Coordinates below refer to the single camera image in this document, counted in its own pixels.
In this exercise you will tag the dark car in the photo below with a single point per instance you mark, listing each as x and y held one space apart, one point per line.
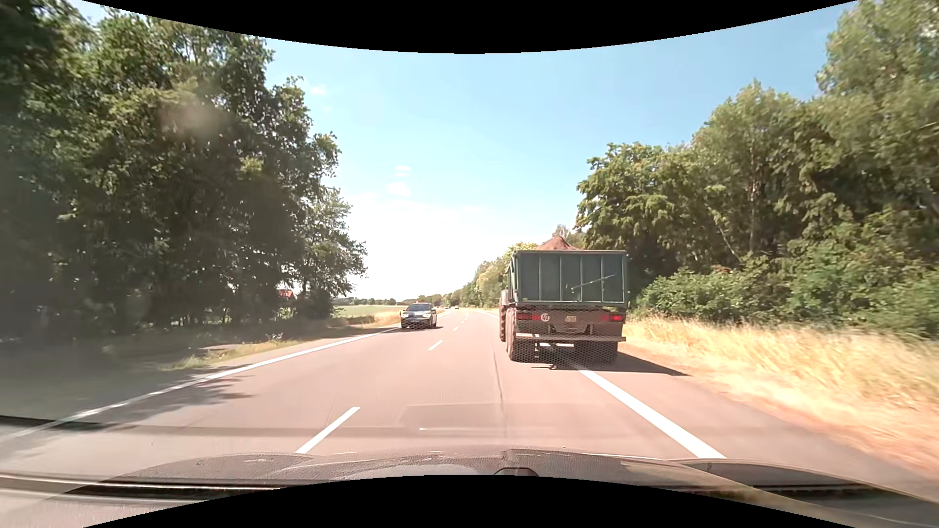
418 316

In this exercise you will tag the green tipper lorry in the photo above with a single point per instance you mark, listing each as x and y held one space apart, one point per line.
568 293

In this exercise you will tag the green field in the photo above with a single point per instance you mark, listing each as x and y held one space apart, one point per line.
367 310

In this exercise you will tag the grey asphalt road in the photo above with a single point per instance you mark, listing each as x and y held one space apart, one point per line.
455 381

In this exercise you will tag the red-roofed building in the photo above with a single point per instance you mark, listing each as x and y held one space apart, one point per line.
286 295

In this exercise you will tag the car's own bonnet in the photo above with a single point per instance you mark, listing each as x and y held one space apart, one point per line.
469 466

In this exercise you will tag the row of trees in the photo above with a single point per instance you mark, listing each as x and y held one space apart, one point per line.
770 220

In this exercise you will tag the wood of tall trees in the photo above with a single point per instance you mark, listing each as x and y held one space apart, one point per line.
147 183

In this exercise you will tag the shaded grass verge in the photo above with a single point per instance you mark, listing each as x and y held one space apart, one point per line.
147 359

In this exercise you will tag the dry grass verge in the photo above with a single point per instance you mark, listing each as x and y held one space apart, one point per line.
792 367

